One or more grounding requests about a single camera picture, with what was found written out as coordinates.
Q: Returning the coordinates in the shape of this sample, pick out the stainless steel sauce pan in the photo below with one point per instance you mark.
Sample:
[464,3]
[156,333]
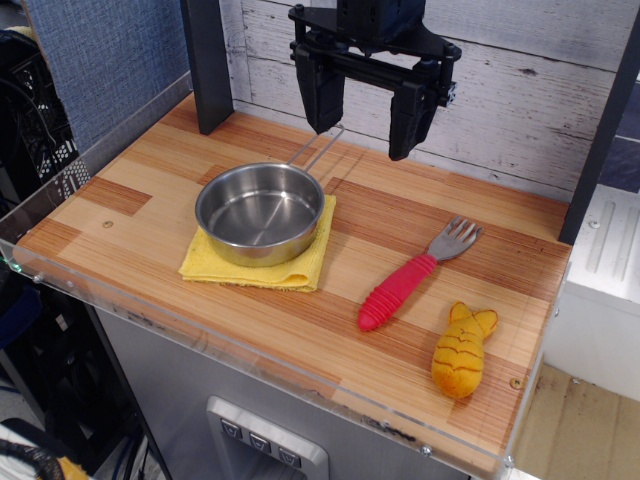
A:
[261,214]

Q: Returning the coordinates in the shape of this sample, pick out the black support post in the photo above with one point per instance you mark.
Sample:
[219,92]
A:
[608,125]
[208,62]

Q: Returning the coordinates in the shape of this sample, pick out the black plastic crate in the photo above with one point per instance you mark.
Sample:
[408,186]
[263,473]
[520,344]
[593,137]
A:
[36,138]

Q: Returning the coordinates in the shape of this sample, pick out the fork with red handle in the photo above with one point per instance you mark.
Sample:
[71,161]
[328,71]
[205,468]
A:
[387,297]

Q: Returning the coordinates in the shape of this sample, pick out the yellow folded cloth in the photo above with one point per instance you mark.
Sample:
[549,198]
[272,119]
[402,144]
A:
[302,273]

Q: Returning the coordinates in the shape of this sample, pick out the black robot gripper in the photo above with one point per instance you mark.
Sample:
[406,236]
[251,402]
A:
[381,43]

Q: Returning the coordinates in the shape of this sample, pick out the white appliance on right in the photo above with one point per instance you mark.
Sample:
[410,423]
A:
[594,330]

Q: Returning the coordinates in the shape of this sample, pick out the clear acrylic guard rail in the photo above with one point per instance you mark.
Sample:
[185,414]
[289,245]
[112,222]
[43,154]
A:
[121,239]

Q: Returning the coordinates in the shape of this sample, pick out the yellow plush fish toy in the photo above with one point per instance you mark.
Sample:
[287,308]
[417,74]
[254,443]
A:
[458,359]

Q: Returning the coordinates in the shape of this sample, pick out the black right support post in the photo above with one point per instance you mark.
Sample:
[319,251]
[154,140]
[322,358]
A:
[608,125]

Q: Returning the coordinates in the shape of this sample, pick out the silver toy fridge cabinet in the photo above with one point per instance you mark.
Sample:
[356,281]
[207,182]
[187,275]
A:
[215,410]

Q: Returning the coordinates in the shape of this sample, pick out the black left support post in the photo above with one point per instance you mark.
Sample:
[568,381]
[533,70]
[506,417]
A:
[208,62]

